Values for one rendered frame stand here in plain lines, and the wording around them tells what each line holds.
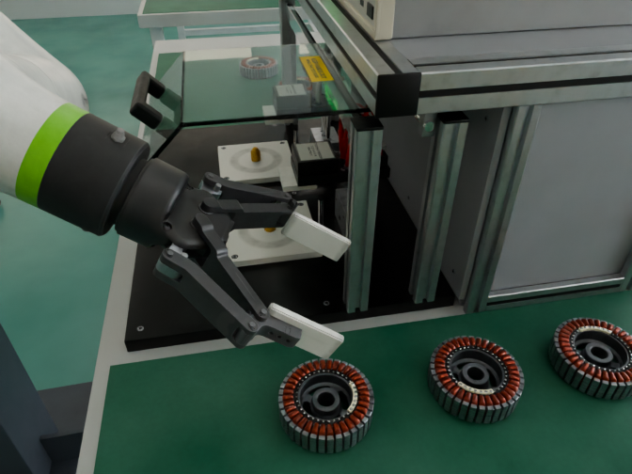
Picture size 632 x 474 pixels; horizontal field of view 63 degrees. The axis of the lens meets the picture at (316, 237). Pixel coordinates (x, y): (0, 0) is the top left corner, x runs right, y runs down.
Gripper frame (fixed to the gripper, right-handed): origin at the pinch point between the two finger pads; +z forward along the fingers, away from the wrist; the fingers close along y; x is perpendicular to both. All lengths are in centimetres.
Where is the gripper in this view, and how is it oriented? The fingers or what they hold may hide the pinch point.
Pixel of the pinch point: (330, 289)
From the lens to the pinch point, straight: 50.1
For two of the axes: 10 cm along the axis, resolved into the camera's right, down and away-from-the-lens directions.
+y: -1.0, 6.0, -8.0
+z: 8.7, 4.4, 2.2
